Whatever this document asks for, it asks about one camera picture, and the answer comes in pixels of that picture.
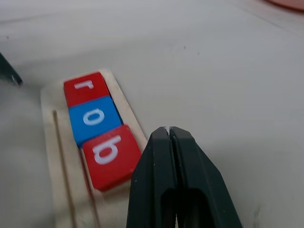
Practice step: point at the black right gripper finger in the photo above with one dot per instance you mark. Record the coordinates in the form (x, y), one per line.
(199, 175)
(9, 71)
(152, 175)

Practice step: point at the red letter b block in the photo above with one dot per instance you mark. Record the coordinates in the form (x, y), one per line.
(109, 158)

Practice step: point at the red round object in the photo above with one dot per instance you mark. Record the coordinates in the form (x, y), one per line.
(288, 4)

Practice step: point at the red letter r block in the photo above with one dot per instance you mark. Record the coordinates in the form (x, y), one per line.
(82, 89)

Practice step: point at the blue letter o block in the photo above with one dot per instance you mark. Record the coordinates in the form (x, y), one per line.
(93, 120)

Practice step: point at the wooden letter tray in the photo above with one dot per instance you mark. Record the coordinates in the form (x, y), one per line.
(59, 152)

